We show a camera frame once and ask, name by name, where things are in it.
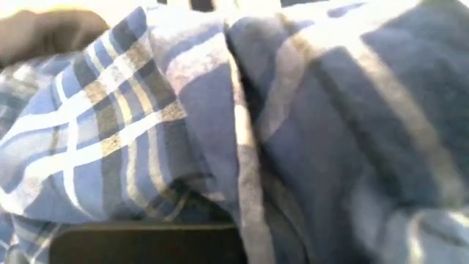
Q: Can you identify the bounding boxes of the dark grey garment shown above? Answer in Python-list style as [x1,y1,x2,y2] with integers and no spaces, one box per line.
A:
[0,9,110,69]

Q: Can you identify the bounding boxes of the blue plaid shirt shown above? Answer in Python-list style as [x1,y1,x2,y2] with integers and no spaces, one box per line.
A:
[0,0,469,264]

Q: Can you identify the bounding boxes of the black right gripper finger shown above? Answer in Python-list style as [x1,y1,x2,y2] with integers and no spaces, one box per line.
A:
[49,222,247,264]

